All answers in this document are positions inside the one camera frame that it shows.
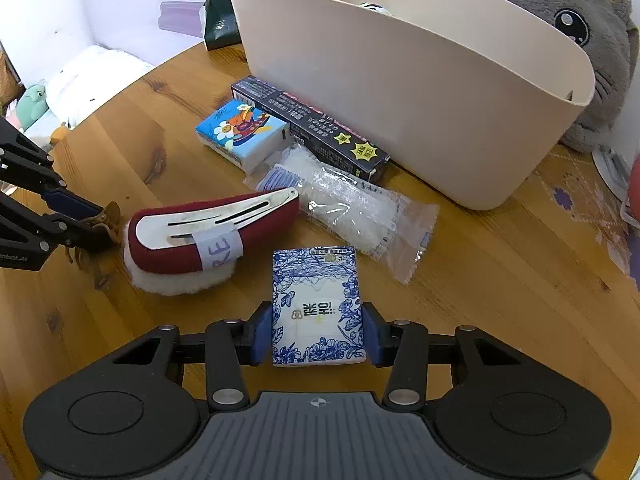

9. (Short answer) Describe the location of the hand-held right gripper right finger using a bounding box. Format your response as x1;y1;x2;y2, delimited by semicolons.
362;302;531;407

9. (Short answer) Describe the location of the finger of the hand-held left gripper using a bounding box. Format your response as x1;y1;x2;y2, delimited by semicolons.
0;193;120;252
0;119;104;217

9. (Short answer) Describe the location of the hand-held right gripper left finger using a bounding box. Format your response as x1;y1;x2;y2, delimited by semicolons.
113;301;274;407

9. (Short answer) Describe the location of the blue floral tissue pack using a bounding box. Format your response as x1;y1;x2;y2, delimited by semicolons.
271;246;369;367

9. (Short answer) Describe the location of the beige plastic basket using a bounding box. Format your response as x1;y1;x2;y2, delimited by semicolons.
226;0;596;211

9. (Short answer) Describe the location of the round wooden desktop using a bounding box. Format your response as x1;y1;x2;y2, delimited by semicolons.
0;40;640;480

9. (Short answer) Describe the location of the red fluffy hair clip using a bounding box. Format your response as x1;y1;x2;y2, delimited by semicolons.
123;186;301;295

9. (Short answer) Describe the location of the green plush toy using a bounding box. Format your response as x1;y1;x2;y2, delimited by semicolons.
15;84;49;131

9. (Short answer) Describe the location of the white printed pillow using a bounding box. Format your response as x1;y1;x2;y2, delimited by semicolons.
44;45;156;127

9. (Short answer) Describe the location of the clear packet of white items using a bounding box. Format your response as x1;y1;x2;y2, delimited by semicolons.
243;142;440;285

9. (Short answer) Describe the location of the blue cartoon tissue pack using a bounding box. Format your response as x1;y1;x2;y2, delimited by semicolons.
196;99;291;171

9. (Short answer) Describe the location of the long black box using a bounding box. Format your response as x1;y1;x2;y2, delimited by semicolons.
231;76;392;185

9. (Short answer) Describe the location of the purple white cabinet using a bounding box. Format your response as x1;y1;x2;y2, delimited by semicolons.
92;0;236;69

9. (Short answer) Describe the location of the dark green tissue pack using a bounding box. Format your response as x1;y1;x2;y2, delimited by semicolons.
202;0;244;52

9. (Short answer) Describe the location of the purple floral table mat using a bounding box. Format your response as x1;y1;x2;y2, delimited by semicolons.
534;149;637;277

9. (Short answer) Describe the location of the white desk stand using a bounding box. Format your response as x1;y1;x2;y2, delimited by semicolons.
592;145;632;194

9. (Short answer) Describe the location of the grey cat plush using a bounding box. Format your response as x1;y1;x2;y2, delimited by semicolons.
435;0;640;155

